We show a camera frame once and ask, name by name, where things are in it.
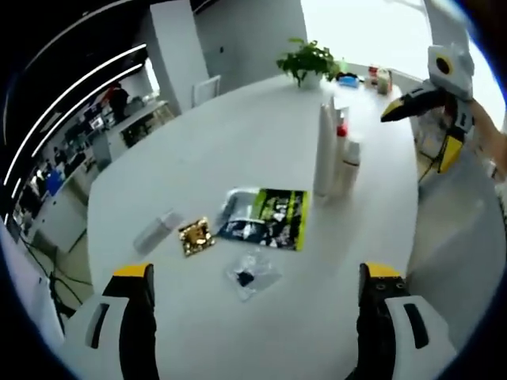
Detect small red-label skincare bottle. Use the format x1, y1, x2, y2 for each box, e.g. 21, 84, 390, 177
341, 140, 362, 192

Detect clear plastic skincare packet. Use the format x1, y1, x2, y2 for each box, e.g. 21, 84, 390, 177
224, 253, 284, 303

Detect large red-collared skincare bottle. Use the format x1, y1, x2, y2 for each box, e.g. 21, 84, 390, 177
334, 107, 352, 167

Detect white skincare tube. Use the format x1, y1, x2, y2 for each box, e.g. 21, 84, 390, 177
314, 97, 338, 200

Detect potted green plant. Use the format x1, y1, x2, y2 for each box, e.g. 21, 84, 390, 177
276, 38, 342, 90

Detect green black skincare sachet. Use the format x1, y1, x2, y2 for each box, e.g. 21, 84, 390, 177
215, 188, 311, 252

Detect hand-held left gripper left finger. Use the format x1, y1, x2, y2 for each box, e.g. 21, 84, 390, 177
63, 263, 159, 380

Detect beige container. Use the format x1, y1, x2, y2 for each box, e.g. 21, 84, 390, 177
378, 69, 394, 95

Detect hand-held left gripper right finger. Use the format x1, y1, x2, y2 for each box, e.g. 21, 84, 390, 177
356, 260, 456, 380

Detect black floor cables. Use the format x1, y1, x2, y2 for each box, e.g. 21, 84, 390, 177
37, 260, 94, 321

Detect gold skincare sachet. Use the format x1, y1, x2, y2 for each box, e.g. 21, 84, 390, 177
177, 216, 217, 259

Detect blue packet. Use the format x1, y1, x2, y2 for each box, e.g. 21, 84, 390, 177
336, 73, 362, 88

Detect small white translucent box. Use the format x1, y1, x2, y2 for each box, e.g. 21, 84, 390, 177
133, 209, 185, 255

